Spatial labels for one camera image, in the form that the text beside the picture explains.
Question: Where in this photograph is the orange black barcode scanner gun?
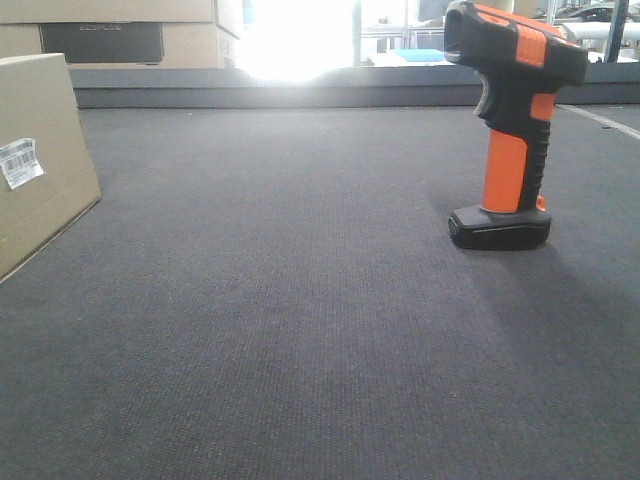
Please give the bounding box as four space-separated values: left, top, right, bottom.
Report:
444 1 588 250

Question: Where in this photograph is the brown cardboard package box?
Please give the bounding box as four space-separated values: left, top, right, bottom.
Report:
1 53 102 279

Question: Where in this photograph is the black Ecoflow box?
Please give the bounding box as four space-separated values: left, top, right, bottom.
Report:
39 22 164 64

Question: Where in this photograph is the stacked cardboard boxes background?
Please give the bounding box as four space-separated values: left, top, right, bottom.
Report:
1 0 243 69

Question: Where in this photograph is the white barcode shipping label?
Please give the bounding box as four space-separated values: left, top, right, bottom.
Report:
0 138 44 190

